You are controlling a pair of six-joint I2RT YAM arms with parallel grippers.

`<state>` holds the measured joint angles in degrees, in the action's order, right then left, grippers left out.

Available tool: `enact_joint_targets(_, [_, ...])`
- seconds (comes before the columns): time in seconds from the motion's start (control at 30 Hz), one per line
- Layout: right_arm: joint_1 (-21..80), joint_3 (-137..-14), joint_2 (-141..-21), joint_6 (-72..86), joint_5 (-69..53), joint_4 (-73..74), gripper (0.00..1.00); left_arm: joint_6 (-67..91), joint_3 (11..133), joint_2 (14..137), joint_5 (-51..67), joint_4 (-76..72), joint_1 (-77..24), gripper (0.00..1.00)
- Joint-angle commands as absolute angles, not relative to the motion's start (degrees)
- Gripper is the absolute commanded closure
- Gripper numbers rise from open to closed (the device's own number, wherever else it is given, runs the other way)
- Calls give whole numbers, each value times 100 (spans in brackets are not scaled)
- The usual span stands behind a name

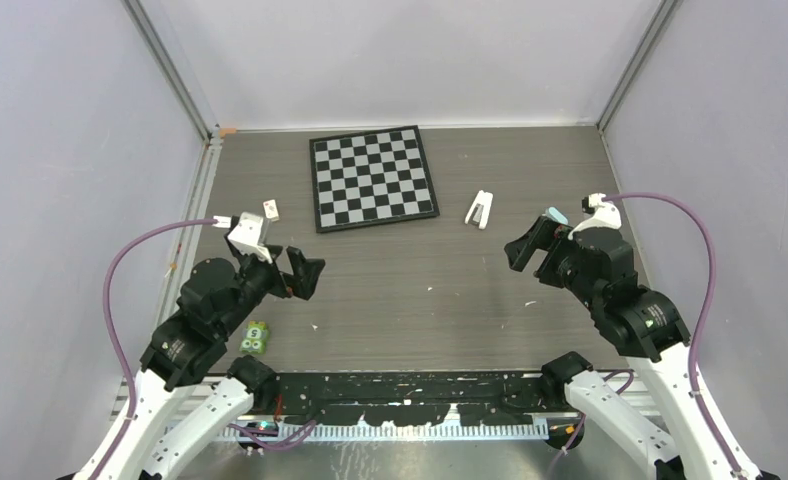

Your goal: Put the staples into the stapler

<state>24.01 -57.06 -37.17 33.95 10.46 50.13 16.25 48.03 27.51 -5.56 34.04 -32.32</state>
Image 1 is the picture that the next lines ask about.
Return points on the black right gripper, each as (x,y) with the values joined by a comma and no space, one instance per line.
(545,233)

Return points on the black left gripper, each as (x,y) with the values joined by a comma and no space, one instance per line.
(309,268)

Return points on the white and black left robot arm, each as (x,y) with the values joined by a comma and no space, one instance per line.
(213,303)

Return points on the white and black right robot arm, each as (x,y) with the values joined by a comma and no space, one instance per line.
(645,327)

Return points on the white staple box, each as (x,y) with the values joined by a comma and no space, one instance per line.
(271,210)

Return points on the green toy block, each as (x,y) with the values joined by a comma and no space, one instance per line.
(255,338)

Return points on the black and white chessboard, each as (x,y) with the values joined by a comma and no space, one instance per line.
(371,178)

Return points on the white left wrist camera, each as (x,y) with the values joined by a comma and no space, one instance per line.
(246,235)

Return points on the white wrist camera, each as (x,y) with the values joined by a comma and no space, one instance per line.
(599,212)
(246,235)

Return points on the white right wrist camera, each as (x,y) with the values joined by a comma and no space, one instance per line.
(599,212)

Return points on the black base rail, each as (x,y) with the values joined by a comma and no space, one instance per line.
(409,398)

